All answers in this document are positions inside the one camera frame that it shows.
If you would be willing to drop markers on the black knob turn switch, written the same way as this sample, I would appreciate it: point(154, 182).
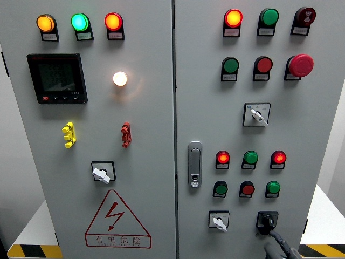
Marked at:
point(267, 221)

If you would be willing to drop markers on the black door hinge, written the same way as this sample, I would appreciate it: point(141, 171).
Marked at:
point(305, 226)
point(56, 239)
point(5, 64)

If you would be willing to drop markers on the black yellow striped tape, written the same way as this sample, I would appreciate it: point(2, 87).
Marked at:
point(33, 251)
point(323, 251)

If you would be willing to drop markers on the small green indicator lamp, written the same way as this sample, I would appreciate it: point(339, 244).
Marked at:
point(273, 187)
point(251, 157)

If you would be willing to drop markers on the small red push button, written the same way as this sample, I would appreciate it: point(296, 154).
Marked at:
point(248, 189)

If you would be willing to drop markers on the small green push button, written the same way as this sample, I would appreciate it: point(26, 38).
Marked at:
point(221, 189)

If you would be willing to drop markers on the small red indicator lamp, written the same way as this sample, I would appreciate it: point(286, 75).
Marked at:
point(279, 158)
point(222, 158)

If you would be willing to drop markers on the silver door lock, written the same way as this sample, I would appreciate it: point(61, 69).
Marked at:
point(195, 162)

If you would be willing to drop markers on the pale grey cabinet door with lock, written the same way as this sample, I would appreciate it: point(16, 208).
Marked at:
point(218, 129)

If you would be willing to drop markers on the red warning triangle sign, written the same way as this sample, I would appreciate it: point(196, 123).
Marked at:
point(114, 213)

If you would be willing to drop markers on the pale grey cabinet door with display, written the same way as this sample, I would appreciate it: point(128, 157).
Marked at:
point(143, 129)

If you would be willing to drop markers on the large red stop button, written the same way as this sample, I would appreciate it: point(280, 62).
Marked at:
point(301, 65)

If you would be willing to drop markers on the large red push button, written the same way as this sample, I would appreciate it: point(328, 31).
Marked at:
point(264, 65)

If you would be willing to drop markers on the large green push button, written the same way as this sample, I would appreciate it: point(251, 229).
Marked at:
point(231, 65)

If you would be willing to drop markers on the large dark green indicator lamp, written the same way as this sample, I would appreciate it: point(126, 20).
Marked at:
point(269, 17)

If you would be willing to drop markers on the dark red buzzer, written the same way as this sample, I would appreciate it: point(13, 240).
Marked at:
point(306, 16)

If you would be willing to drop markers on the glowing white lamp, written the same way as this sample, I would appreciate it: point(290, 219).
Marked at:
point(120, 78)

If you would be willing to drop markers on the large red indicator lamp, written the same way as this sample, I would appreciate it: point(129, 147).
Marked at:
point(113, 21)
point(233, 18)

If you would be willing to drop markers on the black digital meter display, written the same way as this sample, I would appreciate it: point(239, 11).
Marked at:
point(58, 78)

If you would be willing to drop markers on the large lit green indicator lamp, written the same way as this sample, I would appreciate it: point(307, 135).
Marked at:
point(79, 22)

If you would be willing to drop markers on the large yellow indicator lamp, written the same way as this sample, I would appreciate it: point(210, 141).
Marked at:
point(45, 23)

